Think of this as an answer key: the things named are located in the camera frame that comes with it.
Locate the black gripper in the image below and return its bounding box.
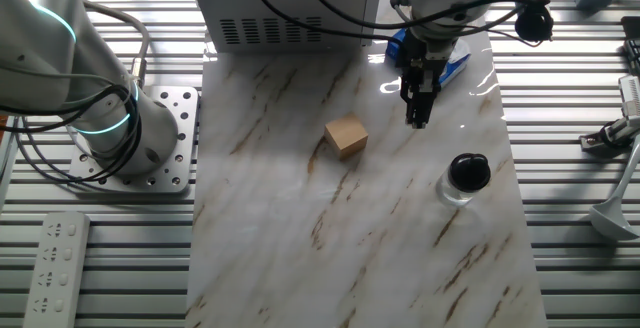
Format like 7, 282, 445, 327
398, 30, 459, 130

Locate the blue tissue pack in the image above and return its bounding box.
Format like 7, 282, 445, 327
384, 27, 472, 89

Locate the wooden block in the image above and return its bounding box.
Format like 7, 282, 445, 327
323, 112, 370, 161

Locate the metal clamp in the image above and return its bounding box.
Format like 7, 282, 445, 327
579, 117, 640, 157

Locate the black keyboard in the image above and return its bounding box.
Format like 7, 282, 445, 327
621, 15, 640, 77

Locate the white power strip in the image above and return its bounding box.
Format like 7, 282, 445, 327
22, 211, 92, 328

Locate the silver depth camera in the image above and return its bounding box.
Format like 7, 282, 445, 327
618, 74, 640, 119

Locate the grey base cable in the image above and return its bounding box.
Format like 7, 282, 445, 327
82, 0, 152, 92

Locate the black base cable bundle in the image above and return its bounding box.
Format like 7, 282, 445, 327
0, 85, 144, 192

